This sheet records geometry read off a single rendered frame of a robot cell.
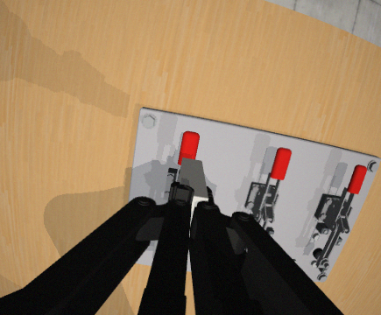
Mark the black toggle clamp with red handle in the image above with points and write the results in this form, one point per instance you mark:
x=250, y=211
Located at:
x=334, y=211

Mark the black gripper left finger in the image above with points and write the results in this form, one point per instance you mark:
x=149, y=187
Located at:
x=81, y=281

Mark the grey toggle clamp with red handle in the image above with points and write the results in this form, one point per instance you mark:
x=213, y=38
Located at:
x=188, y=149

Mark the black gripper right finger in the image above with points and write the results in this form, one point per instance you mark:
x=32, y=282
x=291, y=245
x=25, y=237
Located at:
x=273, y=279

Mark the grey fixture plate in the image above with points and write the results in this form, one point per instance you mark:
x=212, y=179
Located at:
x=233, y=156

